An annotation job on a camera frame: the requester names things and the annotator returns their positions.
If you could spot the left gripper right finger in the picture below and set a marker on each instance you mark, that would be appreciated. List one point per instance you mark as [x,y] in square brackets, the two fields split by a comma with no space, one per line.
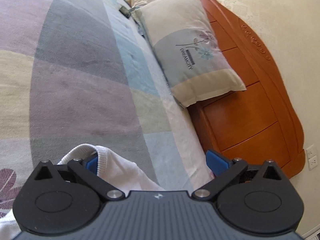
[226,173]

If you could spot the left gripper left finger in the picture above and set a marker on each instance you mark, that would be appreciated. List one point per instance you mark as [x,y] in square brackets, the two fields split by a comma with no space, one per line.
[86,173]

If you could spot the white printed sweatshirt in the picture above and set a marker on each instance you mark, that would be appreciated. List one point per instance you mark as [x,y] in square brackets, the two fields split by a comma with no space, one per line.
[112,172]

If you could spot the wooden headboard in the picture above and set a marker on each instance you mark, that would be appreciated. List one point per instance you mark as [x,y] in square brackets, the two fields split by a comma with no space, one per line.
[256,124]

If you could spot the patchwork pastel bed sheet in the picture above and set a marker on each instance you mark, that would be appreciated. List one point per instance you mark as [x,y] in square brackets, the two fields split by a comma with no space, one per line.
[79,71]

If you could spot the front pastel pillow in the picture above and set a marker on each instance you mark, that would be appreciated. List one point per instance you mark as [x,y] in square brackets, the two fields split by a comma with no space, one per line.
[187,50]

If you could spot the black remote control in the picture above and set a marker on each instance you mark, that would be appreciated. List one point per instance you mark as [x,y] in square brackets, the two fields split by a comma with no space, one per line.
[124,11]

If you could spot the white wall socket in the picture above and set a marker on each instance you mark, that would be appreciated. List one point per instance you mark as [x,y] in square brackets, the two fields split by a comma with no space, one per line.
[311,153]

